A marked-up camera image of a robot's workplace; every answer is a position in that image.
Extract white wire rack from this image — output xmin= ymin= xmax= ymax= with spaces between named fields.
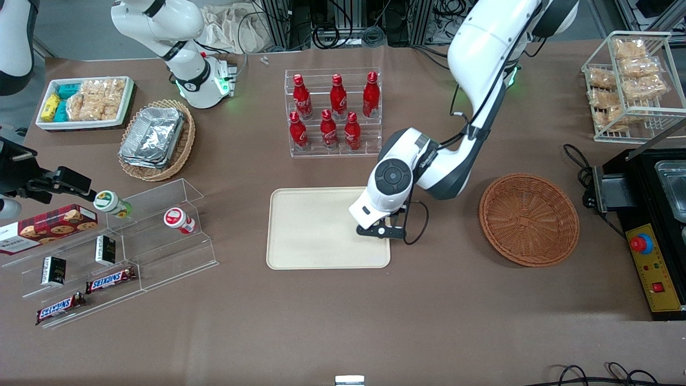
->
xmin=581 ymin=31 xmax=686 ymax=144

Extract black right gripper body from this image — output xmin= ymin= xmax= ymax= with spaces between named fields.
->
xmin=0 ymin=136 xmax=39 ymax=200

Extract beige plastic tray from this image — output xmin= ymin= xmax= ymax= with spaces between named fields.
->
xmin=266 ymin=186 xmax=392 ymax=270

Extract clear acrylic bottle rack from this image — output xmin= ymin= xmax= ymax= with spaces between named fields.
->
xmin=284 ymin=67 xmax=383 ymax=159

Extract white rectangular bin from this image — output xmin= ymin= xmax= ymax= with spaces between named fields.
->
xmin=35 ymin=76 xmax=136 ymax=131

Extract Snickers bar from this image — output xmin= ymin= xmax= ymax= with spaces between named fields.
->
xmin=35 ymin=292 xmax=87 ymax=326
xmin=86 ymin=266 xmax=138 ymax=295

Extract black arm base cables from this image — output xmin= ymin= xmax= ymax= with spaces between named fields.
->
xmin=412 ymin=45 xmax=452 ymax=70
xmin=194 ymin=11 xmax=269 ymax=81

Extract yellow control panel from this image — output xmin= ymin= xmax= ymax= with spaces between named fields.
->
xmin=625 ymin=224 xmax=684 ymax=314

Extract round brown wicker basket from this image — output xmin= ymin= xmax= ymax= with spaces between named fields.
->
xmin=479 ymin=173 xmax=581 ymax=268

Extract coiled black cable bundle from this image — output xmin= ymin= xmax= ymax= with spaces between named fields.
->
xmin=313 ymin=24 xmax=387 ymax=48

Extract red cola bottle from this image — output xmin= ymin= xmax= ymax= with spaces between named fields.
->
xmin=344 ymin=112 xmax=362 ymax=151
xmin=288 ymin=111 xmax=310 ymax=151
xmin=329 ymin=74 xmax=348 ymax=120
xmin=319 ymin=109 xmax=340 ymax=150
xmin=362 ymin=71 xmax=381 ymax=119
xmin=292 ymin=74 xmax=314 ymax=120

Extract beige plastic bag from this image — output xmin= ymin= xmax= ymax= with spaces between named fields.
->
xmin=199 ymin=4 xmax=270 ymax=54

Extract clear acrylic stepped shelf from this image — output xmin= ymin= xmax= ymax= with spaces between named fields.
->
xmin=0 ymin=179 xmax=220 ymax=329

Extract grey metal drawer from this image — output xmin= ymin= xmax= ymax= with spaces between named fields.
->
xmin=592 ymin=170 xmax=639 ymax=214

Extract metal pan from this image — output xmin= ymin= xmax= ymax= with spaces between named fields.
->
xmin=653 ymin=159 xmax=686 ymax=224

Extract rice cracker packet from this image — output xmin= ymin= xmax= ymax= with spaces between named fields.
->
xmin=66 ymin=80 xmax=103 ymax=122
xmin=100 ymin=78 xmax=127 ymax=120

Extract stack of foil containers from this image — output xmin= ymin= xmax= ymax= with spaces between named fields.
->
xmin=118 ymin=106 xmax=186 ymax=170

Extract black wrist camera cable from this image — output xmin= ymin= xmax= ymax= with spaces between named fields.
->
xmin=402 ymin=80 xmax=483 ymax=246

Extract black right arm base cables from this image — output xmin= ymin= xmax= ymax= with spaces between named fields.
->
xmin=194 ymin=11 xmax=269 ymax=81

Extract grey metal rod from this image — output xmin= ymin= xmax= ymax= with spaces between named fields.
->
xmin=625 ymin=115 xmax=686 ymax=162

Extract red cookie box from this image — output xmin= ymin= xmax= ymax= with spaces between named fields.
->
xmin=0 ymin=204 xmax=99 ymax=256

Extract red-lid white bottle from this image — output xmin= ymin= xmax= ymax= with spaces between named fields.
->
xmin=163 ymin=207 xmax=197 ymax=235

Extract black left arm base cables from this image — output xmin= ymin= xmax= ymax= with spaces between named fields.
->
xmin=412 ymin=45 xmax=452 ymax=70

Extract green-lid white bottle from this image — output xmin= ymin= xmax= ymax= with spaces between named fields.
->
xmin=93 ymin=191 xmax=133 ymax=219

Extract yellow snack box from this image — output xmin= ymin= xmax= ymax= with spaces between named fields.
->
xmin=41 ymin=94 xmax=61 ymax=122

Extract aluminium frame rack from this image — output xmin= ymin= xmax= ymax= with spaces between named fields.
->
xmin=259 ymin=0 xmax=478 ymax=49

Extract oval light wicker basket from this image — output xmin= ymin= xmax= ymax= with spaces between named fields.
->
xmin=117 ymin=99 xmax=197 ymax=182

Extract black floor cables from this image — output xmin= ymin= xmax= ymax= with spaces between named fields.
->
xmin=536 ymin=362 xmax=661 ymax=386

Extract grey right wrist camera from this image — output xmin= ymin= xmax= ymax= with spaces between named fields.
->
xmin=0 ymin=197 xmax=23 ymax=221

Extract fried snack packet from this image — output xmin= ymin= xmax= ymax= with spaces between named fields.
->
xmin=622 ymin=74 xmax=669 ymax=102
xmin=619 ymin=57 xmax=662 ymax=78
xmin=587 ymin=68 xmax=618 ymax=90
xmin=588 ymin=88 xmax=617 ymax=109
xmin=613 ymin=39 xmax=649 ymax=61
xmin=594 ymin=105 xmax=638 ymax=132

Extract black appliance housing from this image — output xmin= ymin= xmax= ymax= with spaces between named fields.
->
xmin=592 ymin=147 xmax=686 ymax=322

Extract black appliance power cable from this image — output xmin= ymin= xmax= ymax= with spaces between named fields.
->
xmin=563 ymin=143 xmax=598 ymax=210

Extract small black box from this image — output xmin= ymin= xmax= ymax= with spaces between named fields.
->
xmin=41 ymin=256 xmax=67 ymax=286
xmin=95 ymin=235 xmax=117 ymax=266

